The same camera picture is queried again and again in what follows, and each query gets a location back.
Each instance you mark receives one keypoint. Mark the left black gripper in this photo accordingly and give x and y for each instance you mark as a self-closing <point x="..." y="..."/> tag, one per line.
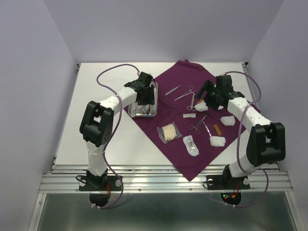
<point x="150" y="100"/>

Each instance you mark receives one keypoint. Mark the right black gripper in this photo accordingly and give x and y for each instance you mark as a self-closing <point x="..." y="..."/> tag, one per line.
<point x="207" y="86"/>

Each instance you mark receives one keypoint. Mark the long steel forceps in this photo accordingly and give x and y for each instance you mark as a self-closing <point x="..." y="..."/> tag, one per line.
<point x="190" y="91"/>

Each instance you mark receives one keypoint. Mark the straight steel scissors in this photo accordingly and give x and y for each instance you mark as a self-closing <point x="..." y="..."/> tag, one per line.
<point x="137" y="110"/>

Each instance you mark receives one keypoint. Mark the small steel scissors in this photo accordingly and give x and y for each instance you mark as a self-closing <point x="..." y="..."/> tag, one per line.
<point x="145" y="109"/>

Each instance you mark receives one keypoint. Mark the stainless steel instrument tray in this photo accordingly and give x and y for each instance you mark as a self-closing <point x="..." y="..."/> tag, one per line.
<point x="132" y="106"/>

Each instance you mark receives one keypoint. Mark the steel bandage scissors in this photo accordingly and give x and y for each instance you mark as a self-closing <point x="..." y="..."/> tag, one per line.
<point x="191" y="106"/>

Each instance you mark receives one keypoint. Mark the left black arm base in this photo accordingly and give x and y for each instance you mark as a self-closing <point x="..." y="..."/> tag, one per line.
<point x="104" y="183"/>

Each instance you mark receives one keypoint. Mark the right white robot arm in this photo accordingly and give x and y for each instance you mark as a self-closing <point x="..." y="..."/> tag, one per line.
<point x="266" y="143"/>

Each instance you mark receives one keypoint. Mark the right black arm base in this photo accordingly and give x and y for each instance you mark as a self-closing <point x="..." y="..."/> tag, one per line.
<point x="225" y="181"/>

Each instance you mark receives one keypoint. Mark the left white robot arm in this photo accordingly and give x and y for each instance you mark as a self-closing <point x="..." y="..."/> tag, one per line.
<point x="97" y="127"/>

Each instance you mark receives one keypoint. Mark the purple surgical drape cloth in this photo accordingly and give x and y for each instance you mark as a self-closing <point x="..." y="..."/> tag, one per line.
<point x="142" y="144"/>

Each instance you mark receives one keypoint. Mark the white gauze pad centre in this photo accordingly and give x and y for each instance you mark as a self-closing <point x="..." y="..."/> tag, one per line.
<point x="201" y="107"/>

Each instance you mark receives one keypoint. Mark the white gauze pad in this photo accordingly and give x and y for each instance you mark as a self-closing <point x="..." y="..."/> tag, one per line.
<point x="228" y="120"/>
<point x="217" y="141"/>
<point x="201" y="107"/>

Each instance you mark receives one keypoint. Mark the small white gauze roll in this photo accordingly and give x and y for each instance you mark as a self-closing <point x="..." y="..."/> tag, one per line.
<point x="190" y="115"/>

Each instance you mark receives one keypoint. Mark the white gauze pad right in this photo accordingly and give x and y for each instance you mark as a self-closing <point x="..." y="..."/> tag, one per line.
<point x="228" y="120"/>

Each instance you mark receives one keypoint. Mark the lower orange adhesive strip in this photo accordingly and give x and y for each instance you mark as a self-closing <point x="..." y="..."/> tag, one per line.
<point x="217" y="130"/>

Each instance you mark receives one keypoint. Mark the steel hemostat clamp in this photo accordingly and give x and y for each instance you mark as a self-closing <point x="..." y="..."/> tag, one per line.
<point x="196" y="127"/>

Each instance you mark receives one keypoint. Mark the bagged beige gloves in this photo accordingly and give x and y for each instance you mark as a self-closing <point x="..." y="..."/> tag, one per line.
<point x="168" y="133"/>

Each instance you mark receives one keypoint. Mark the white gauze pad lower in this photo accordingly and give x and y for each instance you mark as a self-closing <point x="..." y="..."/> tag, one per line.
<point x="217" y="141"/>

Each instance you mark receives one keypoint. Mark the clear suture packet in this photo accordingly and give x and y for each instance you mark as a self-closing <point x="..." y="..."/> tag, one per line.
<point x="190" y="146"/>

